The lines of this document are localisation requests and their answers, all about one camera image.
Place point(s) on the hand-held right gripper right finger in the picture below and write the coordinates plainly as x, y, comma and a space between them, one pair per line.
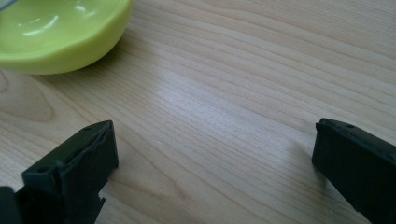
358, 161

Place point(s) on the green plastic bowl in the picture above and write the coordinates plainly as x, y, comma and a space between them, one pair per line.
56, 34

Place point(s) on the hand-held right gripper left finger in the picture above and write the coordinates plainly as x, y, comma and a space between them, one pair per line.
77, 165

